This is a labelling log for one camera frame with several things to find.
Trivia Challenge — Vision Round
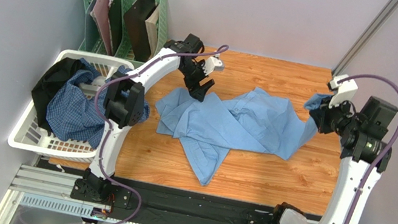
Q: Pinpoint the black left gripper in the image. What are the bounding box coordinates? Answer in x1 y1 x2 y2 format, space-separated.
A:
175 56 220 104

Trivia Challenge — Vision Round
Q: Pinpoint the light blue long sleeve shirt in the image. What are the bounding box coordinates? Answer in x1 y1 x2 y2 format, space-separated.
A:
155 87 318 186

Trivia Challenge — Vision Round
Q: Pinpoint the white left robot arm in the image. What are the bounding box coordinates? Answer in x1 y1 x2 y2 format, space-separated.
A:
70 34 229 205

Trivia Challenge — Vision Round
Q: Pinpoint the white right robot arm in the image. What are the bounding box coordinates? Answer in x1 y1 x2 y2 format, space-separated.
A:
272 96 398 224

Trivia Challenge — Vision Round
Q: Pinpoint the beige board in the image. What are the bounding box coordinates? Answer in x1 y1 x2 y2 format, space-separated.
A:
145 5 160 57

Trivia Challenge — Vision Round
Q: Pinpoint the black board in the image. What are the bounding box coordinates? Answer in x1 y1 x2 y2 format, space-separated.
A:
123 0 156 63

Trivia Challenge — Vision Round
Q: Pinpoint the right corner aluminium profile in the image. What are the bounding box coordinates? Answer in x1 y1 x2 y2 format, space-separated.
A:
332 0 398 75

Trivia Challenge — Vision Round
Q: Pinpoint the green plastic file rack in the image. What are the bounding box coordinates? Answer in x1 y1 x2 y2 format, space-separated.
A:
79 0 169 64

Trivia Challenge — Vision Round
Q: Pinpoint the dark green board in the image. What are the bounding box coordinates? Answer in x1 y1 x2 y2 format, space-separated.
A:
109 0 123 56

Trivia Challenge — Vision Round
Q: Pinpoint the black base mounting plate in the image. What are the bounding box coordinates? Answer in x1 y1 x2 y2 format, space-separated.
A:
70 174 276 224

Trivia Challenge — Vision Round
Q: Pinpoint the pink board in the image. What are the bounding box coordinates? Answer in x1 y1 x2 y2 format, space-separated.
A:
91 0 113 56

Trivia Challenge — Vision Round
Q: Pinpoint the blue checkered shirt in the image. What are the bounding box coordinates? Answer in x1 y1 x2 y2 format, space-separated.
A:
41 54 157 158

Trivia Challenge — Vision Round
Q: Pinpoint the black garment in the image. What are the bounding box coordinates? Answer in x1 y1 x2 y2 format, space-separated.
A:
31 58 87 132

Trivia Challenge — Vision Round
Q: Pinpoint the white plastic laundry basket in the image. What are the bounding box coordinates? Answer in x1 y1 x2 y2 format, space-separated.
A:
8 49 135 163

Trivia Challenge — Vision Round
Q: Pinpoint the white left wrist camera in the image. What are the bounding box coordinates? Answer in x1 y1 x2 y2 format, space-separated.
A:
202 55 225 76

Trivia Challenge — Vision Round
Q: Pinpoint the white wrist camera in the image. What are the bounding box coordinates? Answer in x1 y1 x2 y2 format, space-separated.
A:
202 55 225 76
328 74 358 108

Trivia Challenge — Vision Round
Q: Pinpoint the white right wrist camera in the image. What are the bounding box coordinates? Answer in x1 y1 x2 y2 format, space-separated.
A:
328 74 358 108

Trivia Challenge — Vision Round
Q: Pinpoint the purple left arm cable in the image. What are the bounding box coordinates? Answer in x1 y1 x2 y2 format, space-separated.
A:
72 24 230 224

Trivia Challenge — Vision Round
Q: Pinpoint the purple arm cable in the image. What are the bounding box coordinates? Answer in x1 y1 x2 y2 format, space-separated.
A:
269 61 398 224
72 24 230 224

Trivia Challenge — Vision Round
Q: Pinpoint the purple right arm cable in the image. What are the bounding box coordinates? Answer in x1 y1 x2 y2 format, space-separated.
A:
269 61 398 224

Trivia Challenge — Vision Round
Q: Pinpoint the aluminium frame rail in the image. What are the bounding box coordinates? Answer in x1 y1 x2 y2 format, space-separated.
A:
10 165 139 224

